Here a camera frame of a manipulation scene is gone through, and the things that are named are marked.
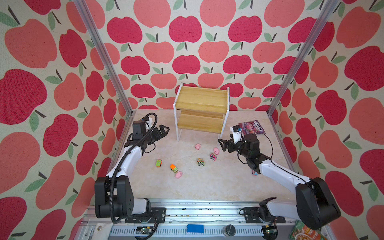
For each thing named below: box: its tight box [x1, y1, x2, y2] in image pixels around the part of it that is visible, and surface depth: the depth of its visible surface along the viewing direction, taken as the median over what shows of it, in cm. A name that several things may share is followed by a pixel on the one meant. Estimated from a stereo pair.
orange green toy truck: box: [170, 164, 179, 174], surface depth 90 cm
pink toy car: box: [209, 152, 217, 162], surface depth 95 cm
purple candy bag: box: [238, 120, 267, 135], surface depth 110 cm
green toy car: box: [155, 159, 163, 168], surface depth 92 cm
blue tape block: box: [186, 224, 205, 233], surface depth 72 cm
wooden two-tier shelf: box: [173, 83, 230, 147], surface depth 87 cm
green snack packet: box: [289, 220, 327, 240], surface depth 70 cm
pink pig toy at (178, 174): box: [175, 171, 183, 179], surface depth 89 cm
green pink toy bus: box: [196, 158, 205, 167], surface depth 93 cm
